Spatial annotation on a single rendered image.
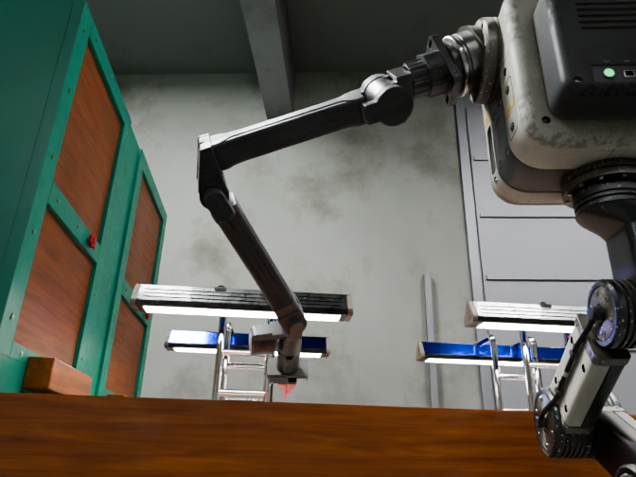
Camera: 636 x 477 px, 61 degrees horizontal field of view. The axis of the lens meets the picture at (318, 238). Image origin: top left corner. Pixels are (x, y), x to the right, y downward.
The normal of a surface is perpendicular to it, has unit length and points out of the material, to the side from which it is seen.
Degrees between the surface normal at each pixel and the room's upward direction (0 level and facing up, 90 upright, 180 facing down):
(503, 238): 90
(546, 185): 180
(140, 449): 90
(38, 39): 90
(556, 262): 90
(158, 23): 180
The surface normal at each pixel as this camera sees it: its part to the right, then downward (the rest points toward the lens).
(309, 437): 0.09, -0.39
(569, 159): -0.02, 0.92
